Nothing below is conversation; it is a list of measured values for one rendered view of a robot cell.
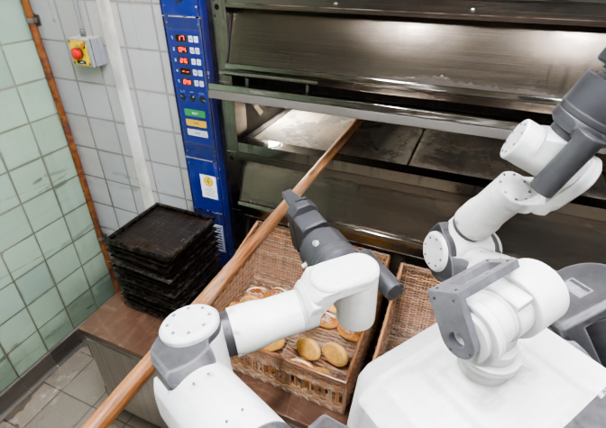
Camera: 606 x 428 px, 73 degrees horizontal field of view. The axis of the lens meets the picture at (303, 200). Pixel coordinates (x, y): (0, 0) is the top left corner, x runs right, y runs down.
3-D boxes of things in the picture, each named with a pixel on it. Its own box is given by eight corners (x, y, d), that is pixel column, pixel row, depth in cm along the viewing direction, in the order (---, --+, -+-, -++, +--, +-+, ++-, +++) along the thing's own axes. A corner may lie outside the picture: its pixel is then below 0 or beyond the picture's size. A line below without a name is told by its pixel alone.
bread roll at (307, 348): (312, 366, 134) (320, 365, 139) (321, 348, 135) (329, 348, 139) (290, 349, 140) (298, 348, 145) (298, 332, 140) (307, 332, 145)
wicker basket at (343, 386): (260, 269, 180) (256, 217, 166) (385, 308, 160) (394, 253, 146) (191, 354, 142) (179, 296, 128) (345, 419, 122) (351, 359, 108)
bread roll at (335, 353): (339, 372, 133) (347, 370, 137) (348, 354, 133) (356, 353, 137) (316, 353, 139) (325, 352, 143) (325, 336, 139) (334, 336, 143)
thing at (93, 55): (88, 61, 160) (81, 34, 155) (108, 64, 156) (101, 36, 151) (73, 66, 154) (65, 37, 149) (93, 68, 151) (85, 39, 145)
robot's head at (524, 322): (549, 347, 42) (580, 283, 38) (487, 396, 38) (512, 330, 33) (494, 307, 47) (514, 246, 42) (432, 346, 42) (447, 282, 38)
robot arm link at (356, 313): (310, 293, 74) (343, 341, 65) (308, 249, 67) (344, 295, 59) (363, 272, 77) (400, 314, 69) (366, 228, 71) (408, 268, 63)
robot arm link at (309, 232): (273, 208, 75) (301, 246, 66) (319, 189, 78) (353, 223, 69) (283, 256, 83) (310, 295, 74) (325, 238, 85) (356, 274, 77)
